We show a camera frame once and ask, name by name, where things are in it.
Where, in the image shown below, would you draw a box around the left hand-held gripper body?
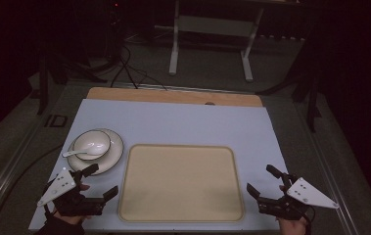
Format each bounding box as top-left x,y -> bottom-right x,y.
36,166 -> 107,217

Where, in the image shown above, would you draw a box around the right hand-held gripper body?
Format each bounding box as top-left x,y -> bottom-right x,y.
256,172 -> 341,221

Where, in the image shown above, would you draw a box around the person's left hand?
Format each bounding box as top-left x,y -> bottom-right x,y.
52,183 -> 92,226

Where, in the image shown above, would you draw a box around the person's right hand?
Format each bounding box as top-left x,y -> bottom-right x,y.
277,184 -> 308,235

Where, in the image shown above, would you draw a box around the white ceramic spoon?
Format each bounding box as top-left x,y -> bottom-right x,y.
62,143 -> 109,159

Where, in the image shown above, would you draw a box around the white plate with dark rim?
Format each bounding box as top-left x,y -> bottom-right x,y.
66,127 -> 124,176

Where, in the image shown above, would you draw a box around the white bowl with dark rim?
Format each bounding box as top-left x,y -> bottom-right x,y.
71,129 -> 112,162

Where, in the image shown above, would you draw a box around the beige rectangular tray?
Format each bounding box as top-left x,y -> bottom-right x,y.
117,143 -> 246,223

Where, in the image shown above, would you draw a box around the black tripod stand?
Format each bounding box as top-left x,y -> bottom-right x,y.
256,42 -> 323,133
36,52 -> 109,116

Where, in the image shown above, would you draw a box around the light blue table cover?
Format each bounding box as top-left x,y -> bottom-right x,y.
28,98 -> 289,233

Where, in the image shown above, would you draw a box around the dark equipment tower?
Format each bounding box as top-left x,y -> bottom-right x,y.
106,0 -> 124,62

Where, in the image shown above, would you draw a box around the white metal stand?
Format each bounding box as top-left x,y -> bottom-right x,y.
168,0 -> 265,82

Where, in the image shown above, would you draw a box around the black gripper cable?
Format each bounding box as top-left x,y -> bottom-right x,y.
303,205 -> 316,230

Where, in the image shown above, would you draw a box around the grey metal floor rail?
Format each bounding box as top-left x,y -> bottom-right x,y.
0,107 -> 60,227
294,97 -> 361,235

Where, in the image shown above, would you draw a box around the thin dark floor cable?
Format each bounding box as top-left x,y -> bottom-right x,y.
0,145 -> 65,235

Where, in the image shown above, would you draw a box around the black floor cables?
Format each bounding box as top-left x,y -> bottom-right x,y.
109,45 -> 168,91

